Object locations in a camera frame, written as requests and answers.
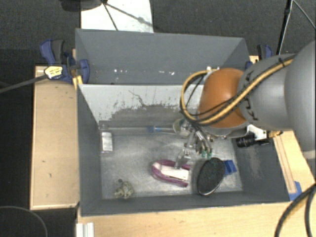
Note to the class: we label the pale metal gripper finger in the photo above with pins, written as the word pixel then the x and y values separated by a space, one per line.
pixel 185 158
pixel 179 160

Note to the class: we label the purple and white stapler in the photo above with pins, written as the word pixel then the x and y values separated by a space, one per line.
pixel 172 174

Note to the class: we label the black oval brush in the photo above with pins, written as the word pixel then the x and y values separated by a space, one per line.
pixel 210 178

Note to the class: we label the clear tube with blue band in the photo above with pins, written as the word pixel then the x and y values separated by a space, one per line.
pixel 150 129

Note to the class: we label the blue block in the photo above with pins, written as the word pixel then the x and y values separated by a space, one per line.
pixel 230 167

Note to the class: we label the grey-green toy animal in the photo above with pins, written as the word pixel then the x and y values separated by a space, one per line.
pixel 124 189

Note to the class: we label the grey metal bin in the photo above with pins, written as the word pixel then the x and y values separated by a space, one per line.
pixel 138 58

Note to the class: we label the pale wood flat board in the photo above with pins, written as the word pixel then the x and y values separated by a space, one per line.
pixel 53 137

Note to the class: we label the black cylinder on white bracket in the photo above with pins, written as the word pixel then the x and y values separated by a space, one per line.
pixel 249 139

